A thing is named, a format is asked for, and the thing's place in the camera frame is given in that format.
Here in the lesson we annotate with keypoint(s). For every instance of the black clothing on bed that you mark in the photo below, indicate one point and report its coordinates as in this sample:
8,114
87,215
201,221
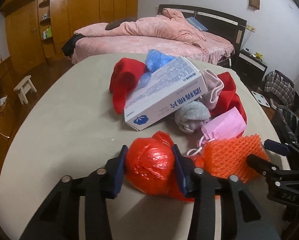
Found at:
69,46

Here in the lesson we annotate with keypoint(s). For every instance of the blue plastic bag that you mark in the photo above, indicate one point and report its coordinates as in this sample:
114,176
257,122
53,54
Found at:
154,61

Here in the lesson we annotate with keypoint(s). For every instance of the blue pillow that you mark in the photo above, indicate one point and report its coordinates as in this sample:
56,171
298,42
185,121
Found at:
194,22

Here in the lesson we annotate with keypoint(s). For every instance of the grey sock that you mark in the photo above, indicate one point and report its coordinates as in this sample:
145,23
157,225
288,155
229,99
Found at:
192,117

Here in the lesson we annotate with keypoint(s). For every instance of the pink quilt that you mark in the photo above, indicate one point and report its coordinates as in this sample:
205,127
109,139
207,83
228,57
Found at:
170,25

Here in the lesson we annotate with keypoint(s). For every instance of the right wall lamp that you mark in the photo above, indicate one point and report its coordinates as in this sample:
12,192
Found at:
254,4

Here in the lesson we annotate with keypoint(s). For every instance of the pink face mask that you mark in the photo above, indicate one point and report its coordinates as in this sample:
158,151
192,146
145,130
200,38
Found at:
225,126

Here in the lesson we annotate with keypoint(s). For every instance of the small white stool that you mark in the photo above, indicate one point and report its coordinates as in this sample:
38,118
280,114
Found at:
23,88

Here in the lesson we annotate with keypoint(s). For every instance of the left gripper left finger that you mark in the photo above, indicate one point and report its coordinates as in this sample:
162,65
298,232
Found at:
115,174

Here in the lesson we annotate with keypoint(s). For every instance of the yellow plush toy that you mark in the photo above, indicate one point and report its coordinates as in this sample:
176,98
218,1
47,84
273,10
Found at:
258,55

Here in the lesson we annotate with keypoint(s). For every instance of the white blue medicine box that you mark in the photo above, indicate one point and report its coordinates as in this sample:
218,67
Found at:
171,87

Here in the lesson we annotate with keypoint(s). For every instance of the red plastic bag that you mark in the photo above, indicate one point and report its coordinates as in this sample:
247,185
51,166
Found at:
149,167

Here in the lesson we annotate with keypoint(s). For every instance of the pink sock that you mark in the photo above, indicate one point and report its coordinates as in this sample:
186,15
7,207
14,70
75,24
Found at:
214,87

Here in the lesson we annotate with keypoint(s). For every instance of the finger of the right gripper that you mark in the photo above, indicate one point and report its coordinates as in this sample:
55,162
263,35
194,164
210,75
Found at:
261,166
277,147

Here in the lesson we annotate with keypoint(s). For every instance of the wooden wardrobe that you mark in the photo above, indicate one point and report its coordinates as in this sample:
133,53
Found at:
37,29

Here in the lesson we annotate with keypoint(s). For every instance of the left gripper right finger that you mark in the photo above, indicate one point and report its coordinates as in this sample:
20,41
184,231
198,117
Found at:
183,172

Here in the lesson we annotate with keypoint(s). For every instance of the white tissue on floor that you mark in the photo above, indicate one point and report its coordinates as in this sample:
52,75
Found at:
3,101

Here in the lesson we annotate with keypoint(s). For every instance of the red cloth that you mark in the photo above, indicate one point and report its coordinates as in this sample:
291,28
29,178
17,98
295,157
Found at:
125,77

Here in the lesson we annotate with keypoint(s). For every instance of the bed with dark headboard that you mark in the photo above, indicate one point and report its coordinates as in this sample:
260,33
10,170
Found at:
224,39

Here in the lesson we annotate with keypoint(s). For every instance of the dark bedside table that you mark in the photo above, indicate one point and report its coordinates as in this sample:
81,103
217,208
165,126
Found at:
250,70

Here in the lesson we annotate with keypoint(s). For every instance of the orange foam net wrap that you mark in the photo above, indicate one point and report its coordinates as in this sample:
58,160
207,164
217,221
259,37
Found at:
222,158

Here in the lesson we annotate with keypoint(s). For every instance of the plaid clothes pile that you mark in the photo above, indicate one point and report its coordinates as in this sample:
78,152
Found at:
283,90

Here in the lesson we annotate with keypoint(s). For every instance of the white bathroom scale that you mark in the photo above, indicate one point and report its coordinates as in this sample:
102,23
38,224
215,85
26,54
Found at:
260,99

